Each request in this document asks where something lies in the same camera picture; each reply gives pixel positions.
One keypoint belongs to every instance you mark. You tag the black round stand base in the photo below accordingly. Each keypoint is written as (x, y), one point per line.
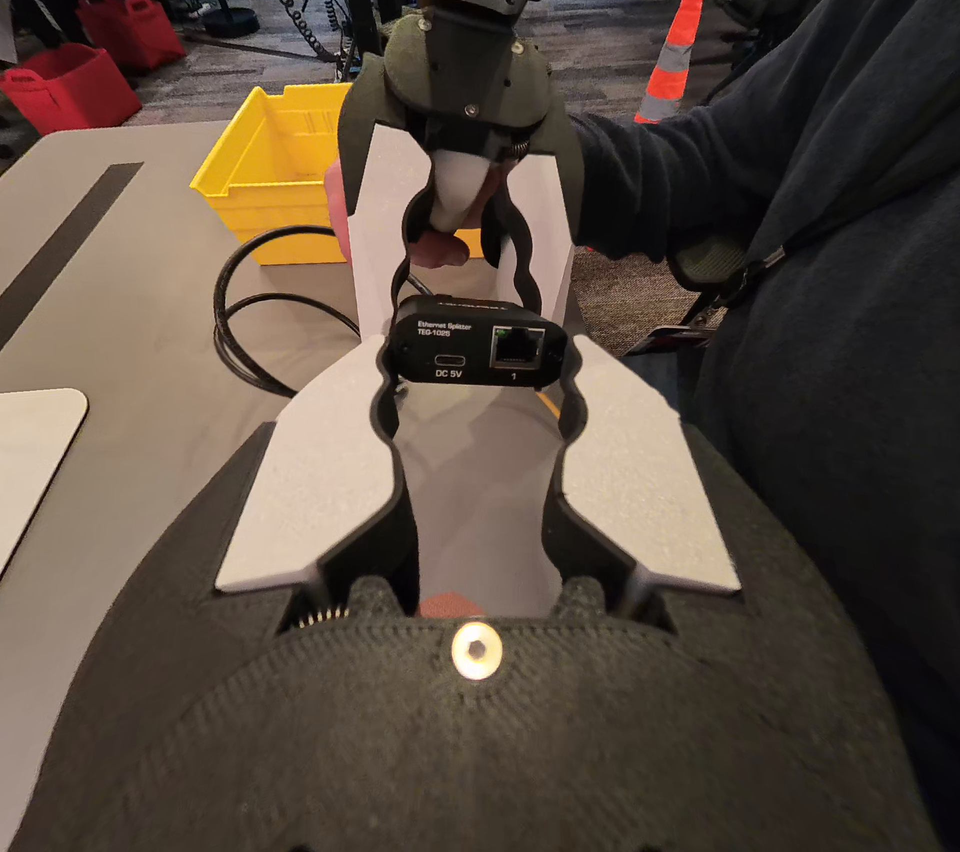
(232, 23)

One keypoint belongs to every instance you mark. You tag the dark office chair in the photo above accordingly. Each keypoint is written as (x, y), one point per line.
(705, 259)

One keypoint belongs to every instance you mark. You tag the person's right forearm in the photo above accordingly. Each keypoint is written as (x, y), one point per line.
(660, 184)

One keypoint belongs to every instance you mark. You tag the person's right hand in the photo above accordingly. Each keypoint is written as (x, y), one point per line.
(442, 250)

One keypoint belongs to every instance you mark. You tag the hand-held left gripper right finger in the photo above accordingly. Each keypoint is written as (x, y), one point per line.
(645, 484)

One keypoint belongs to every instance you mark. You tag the black ethernet splitter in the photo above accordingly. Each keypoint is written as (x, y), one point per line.
(465, 351)

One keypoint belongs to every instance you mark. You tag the orange traffic cone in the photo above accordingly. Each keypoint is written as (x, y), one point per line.
(675, 64)

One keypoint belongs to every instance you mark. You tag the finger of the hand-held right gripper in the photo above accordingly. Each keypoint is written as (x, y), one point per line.
(379, 206)
(547, 221)

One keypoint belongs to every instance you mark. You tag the red plastic bin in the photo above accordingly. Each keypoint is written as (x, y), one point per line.
(135, 34)

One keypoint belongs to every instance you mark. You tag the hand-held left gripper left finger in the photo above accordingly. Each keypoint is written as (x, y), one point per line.
(315, 484)

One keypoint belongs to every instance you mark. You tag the red bags on floor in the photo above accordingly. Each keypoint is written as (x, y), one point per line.
(67, 94)

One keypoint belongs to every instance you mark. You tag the yellow plastic bin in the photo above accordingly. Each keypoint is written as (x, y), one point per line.
(247, 191)

